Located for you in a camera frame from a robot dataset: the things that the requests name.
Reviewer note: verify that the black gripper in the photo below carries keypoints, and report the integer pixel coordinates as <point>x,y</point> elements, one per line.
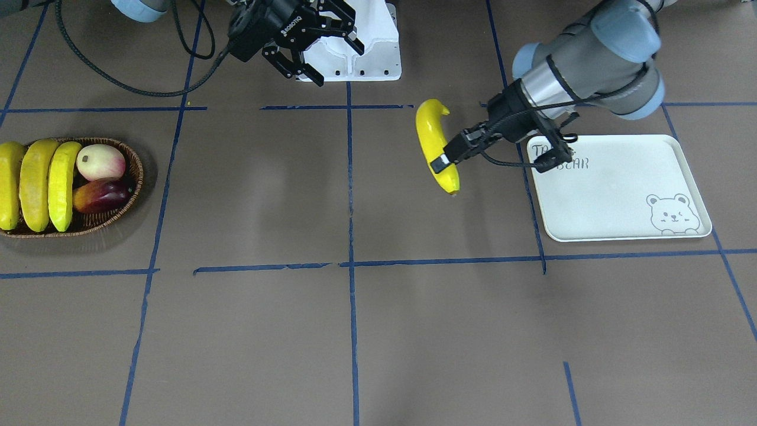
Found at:
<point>504,118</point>
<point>282,28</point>

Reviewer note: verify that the yellow banana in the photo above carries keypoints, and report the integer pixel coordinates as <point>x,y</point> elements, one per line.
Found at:
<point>60,184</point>
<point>11,160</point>
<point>432,142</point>
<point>33,184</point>

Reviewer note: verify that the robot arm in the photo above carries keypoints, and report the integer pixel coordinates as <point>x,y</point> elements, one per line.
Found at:
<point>606,59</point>
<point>150,11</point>

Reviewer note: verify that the brown wicker basket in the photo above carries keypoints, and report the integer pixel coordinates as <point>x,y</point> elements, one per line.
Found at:
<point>83,224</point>

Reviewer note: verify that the cream bear print tray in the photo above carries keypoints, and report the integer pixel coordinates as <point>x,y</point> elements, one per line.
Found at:
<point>622,187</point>

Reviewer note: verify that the dark red mango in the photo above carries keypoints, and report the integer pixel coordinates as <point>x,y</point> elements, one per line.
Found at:
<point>99,196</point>

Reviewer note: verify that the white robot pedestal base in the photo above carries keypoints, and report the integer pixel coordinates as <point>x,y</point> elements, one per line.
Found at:
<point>376,28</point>

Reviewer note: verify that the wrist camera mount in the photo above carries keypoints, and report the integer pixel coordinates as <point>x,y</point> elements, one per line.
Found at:
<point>560,152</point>

